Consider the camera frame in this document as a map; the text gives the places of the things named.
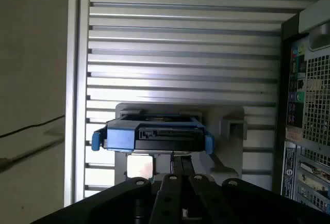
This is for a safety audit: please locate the grey parts rack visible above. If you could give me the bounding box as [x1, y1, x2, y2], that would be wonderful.
[114, 102, 248, 183]

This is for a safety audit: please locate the silver CPU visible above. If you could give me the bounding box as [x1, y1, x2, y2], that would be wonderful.
[126, 154, 155, 179]

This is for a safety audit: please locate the hard disk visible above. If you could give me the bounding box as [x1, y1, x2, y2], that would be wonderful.
[91, 115, 215, 155]

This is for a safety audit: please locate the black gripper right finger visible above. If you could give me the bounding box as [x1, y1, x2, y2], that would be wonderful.
[181, 156, 330, 224]

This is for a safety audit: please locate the thin black floor cable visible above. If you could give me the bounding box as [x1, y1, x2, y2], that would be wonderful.
[0, 114, 65, 138]

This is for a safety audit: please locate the black open PC case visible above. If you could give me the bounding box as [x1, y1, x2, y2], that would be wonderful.
[273, 0, 330, 213]

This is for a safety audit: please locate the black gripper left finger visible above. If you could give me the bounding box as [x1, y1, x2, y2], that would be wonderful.
[30, 156, 183, 224]

